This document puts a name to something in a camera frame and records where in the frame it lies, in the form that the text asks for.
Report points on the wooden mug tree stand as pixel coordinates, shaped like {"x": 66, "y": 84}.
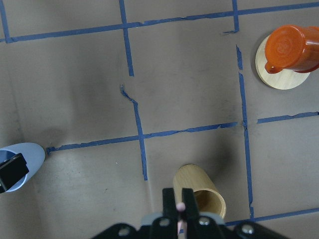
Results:
{"x": 284, "y": 80}

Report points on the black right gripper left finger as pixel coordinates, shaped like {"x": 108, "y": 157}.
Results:
{"x": 169, "y": 206}

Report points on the bamboo chopstick holder cup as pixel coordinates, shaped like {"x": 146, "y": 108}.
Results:
{"x": 206, "y": 194}

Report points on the light blue plastic cup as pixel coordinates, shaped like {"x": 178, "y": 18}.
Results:
{"x": 33, "y": 153}

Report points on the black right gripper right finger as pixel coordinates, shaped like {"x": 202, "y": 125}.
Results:
{"x": 191, "y": 211}

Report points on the orange mug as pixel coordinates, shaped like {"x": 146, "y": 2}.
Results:
{"x": 292, "y": 47}

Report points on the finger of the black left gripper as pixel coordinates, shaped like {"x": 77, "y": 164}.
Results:
{"x": 13, "y": 173}

